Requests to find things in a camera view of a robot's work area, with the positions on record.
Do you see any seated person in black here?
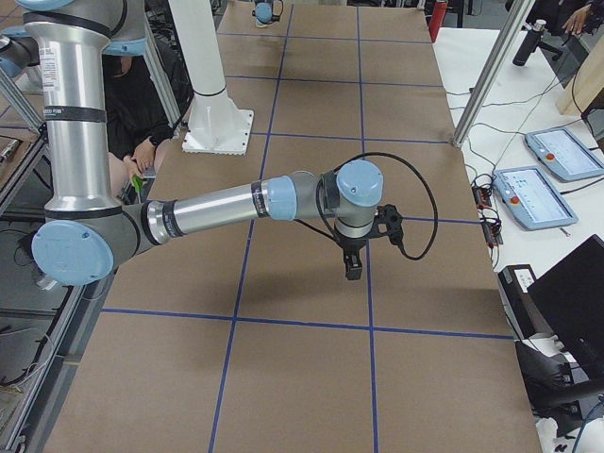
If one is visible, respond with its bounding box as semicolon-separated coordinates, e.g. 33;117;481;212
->
102;55;174;196

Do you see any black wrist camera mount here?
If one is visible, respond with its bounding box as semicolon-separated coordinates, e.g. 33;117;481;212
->
370;204;404;249

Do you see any teach pendant tablet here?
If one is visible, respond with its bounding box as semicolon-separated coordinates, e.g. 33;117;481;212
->
525;127;603;182
493;166;579;231

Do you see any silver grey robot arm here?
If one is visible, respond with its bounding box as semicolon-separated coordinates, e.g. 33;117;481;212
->
23;1;384;286
253;0;274;25

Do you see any black bottle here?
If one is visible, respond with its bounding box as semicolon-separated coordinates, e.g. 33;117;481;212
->
512;19;546;66

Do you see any white pedestal column with base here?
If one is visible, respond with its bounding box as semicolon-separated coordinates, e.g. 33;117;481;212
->
169;0;254;155

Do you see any black box with label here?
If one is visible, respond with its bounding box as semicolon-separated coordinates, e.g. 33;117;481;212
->
497;264;546;339

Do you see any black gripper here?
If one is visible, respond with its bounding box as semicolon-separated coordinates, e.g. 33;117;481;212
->
335;229;370;280

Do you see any far teach pendant tablet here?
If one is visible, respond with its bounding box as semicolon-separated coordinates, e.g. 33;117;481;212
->
525;127;603;182

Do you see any small circuit board with wires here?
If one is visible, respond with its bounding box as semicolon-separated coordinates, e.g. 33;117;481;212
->
470;173;503;248

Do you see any near teach pendant tablet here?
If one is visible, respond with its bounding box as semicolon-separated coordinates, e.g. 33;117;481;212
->
493;166;579;231

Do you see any red bottle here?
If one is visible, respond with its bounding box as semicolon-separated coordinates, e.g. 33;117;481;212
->
428;0;448;43

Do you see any aluminium frame post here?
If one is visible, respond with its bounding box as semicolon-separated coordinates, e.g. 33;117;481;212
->
452;0;534;148

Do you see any black laptop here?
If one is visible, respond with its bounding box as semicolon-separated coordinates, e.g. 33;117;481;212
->
528;234;603;378

